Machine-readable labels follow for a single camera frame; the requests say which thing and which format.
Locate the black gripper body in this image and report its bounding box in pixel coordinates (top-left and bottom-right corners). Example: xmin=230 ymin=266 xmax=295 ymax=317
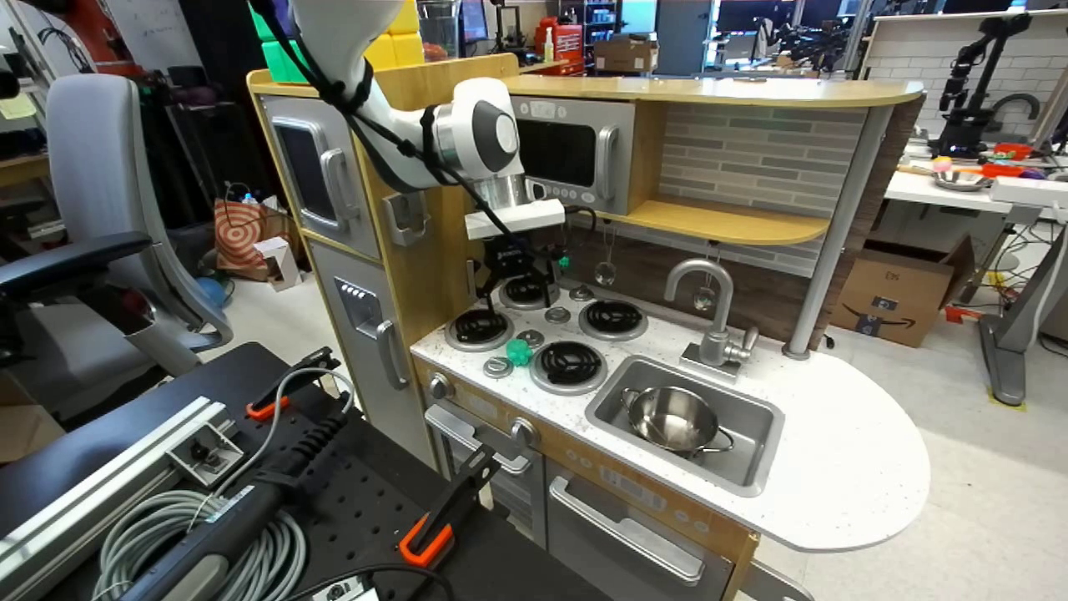
xmin=485 ymin=233 xmax=560 ymax=284

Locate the silver toy microwave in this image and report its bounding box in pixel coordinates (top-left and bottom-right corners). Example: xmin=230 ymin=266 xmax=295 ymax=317
xmin=511 ymin=97 xmax=641 ymax=218

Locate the small steel pot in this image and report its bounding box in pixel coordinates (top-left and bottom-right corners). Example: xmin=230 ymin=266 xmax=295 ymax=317
xmin=621 ymin=379 xmax=738 ymax=461

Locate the silver toy faucet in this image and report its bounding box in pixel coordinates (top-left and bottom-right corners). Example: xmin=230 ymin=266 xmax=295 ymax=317
xmin=662 ymin=257 xmax=760 ymax=378

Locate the grey toy sink basin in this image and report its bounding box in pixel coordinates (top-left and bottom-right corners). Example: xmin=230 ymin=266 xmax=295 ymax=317
xmin=581 ymin=351 xmax=783 ymax=498

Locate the wooden toy kitchen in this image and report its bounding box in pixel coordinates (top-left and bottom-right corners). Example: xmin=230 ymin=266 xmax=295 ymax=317
xmin=244 ymin=50 xmax=935 ymax=601

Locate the black round stove burner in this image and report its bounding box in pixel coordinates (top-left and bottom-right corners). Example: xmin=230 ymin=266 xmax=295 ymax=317
xmin=576 ymin=297 xmax=651 ymax=342
xmin=496 ymin=273 xmax=559 ymax=313
xmin=529 ymin=338 xmax=612 ymax=396
xmin=442 ymin=308 xmax=519 ymax=353

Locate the white plastic device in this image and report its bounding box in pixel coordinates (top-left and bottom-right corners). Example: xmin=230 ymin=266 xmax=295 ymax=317
xmin=249 ymin=233 xmax=306 ymax=293

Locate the yellow foam block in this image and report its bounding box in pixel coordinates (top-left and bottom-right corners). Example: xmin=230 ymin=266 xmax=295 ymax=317
xmin=364 ymin=0 xmax=431 ymax=72

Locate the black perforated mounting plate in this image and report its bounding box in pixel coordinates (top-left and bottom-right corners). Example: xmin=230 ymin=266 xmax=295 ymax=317
xmin=210 ymin=405 xmax=560 ymax=601

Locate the orange black bar clamp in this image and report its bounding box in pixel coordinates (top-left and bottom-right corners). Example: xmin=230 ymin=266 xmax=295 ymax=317
xmin=244 ymin=342 xmax=347 ymax=428
xmin=393 ymin=442 xmax=504 ymax=573

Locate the orange spiral pattern bag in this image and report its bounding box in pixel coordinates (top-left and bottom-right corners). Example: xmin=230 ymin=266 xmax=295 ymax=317
xmin=210 ymin=197 xmax=284 ymax=284

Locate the green foam block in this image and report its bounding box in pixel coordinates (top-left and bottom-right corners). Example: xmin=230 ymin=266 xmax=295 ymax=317
xmin=246 ymin=3 xmax=315 ymax=87

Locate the printed cardboard box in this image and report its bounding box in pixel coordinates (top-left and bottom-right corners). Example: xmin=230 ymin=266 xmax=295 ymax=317
xmin=827 ymin=233 xmax=977 ymax=351

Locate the white workbench with grey leg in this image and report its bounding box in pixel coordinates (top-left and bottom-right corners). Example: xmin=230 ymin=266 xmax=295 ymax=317
xmin=880 ymin=152 xmax=1068 ymax=410

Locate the grey office chair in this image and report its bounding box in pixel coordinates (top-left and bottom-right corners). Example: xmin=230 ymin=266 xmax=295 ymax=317
xmin=0 ymin=71 xmax=237 ymax=378

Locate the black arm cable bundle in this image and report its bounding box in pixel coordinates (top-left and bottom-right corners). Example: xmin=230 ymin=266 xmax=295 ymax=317
xmin=246 ymin=0 xmax=529 ymax=244

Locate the silver corner bracket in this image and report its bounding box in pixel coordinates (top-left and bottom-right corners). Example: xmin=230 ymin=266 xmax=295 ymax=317
xmin=174 ymin=422 xmax=246 ymax=486

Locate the black ribbed handle device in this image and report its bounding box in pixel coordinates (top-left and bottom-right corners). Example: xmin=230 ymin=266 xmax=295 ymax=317
xmin=118 ymin=416 xmax=351 ymax=601

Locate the long aluminium extrusion rail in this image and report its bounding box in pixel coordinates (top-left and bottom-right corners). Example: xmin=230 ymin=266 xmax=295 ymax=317
xmin=0 ymin=394 xmax=235 ymax=587

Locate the grey coiled cable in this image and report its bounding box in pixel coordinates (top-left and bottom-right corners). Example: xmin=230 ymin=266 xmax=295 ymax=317
xmin=89 ymin=483 xmax=315 ymax=601

